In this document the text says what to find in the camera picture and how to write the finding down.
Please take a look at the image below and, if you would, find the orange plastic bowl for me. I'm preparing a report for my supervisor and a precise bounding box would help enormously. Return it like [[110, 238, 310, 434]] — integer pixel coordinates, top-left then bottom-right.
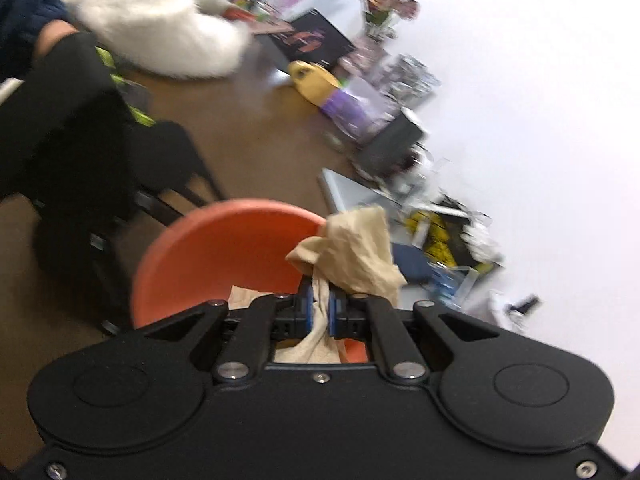
[[131, 199, 372, 364]]

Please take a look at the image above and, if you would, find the purple box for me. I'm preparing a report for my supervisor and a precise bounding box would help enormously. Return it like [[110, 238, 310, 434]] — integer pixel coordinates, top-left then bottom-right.
[[320, 80, 402, 139]]

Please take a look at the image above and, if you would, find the navy blue pouch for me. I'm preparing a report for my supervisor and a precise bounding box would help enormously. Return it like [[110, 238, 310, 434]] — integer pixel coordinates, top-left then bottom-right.
[[390, 242, 432, 287]]

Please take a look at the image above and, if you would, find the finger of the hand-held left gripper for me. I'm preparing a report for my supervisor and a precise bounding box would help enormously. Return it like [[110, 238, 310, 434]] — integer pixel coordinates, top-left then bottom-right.
[[87, 230, 137, 337], [132, 172, 227, 227]]

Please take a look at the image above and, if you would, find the black box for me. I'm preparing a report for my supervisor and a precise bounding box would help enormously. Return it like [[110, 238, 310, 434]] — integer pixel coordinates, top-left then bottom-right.
[[361, 110, 427, 177]]

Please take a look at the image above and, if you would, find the person's left forearm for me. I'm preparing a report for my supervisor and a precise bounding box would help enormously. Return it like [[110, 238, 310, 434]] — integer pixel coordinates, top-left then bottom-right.
[[0, 0, 81, 82]]

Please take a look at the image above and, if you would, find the yellow plastic object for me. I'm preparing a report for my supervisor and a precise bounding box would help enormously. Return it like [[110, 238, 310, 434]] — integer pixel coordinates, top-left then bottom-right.
[[288, 60, 344, 107]]

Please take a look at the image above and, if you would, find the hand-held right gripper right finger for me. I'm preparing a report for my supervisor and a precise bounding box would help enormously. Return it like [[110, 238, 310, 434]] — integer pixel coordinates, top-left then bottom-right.
[[327, 285, 506, 385]]

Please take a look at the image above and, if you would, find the clear blue plastic container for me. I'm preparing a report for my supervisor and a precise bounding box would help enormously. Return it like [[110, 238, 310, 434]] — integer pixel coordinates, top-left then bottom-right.
[[429, 260, 482, 307]]

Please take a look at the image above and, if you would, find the silver laptop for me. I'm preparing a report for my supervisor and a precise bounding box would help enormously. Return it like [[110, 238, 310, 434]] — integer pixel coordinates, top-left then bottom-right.
[[320, 167, 402, 217]]

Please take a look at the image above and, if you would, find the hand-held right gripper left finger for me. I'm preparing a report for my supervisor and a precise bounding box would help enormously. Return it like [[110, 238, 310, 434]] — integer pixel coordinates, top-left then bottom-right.
[[142, 280, 316, 385]]

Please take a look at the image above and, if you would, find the shiny silver rack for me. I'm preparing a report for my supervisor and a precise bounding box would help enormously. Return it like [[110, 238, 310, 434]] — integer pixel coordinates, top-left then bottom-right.
[[384, 54, 442, 107]]

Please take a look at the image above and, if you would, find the black book with red print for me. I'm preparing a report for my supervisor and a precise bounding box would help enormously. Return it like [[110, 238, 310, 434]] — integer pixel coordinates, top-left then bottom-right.
[[261, 8, 357, 69]]

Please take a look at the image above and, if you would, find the black yellow bag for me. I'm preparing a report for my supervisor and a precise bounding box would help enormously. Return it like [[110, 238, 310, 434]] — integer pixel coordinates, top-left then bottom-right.
[[404, 199, 482, 267]]

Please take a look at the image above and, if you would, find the beige cloth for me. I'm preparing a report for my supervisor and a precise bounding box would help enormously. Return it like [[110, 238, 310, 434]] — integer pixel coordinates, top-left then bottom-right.
[[227, 205, 409, 365]]

